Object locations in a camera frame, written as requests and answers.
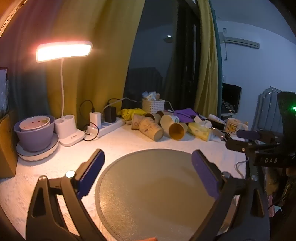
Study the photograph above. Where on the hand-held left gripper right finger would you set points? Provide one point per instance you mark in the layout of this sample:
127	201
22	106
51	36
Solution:
205	173

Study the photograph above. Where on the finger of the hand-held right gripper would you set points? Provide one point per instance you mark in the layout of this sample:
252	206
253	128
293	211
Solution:
246	134
235	144

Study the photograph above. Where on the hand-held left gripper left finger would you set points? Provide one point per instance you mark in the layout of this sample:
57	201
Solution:
91	171

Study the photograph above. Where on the white mug with bear print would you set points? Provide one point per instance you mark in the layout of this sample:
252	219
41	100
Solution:
233	127

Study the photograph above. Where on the white radiator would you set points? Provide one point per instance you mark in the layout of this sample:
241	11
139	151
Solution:
268	111

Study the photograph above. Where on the yellow tissue pack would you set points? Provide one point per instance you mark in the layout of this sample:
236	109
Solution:
198	131

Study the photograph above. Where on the black laptop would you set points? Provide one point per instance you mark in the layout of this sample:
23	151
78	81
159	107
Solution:
231	95

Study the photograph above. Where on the white power strip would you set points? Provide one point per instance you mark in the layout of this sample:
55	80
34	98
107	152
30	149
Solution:
109	128

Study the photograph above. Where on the white charger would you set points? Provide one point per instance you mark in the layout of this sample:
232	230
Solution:
95	118

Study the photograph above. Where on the purple cloth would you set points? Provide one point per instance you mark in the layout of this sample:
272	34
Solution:
185	113

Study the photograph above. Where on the black charger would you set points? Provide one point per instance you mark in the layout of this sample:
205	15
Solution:
110	114

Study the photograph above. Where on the round grey mat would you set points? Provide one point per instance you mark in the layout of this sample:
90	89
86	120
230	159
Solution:
150	197

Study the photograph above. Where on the purple bowl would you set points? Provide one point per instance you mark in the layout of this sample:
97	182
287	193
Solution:
34	140

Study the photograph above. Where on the yellow cloth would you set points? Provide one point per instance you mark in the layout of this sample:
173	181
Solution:
129	112

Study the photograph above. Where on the pile of paper cups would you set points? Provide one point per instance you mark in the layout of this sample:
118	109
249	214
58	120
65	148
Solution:
150	129

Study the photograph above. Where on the small pale bowl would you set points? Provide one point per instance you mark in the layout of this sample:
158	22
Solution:
32	125

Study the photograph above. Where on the white woven basket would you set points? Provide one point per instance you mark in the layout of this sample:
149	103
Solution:
153	106

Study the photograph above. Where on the yellow curtain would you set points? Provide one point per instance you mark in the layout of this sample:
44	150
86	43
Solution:
104	58
207	58

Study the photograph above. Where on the white air conditioner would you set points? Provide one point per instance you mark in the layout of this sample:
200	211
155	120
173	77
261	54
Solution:
240	42

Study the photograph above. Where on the white desk lamp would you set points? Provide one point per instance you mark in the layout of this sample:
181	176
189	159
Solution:
64	49

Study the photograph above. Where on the white round base plate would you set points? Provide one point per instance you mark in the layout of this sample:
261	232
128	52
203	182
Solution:
37	155

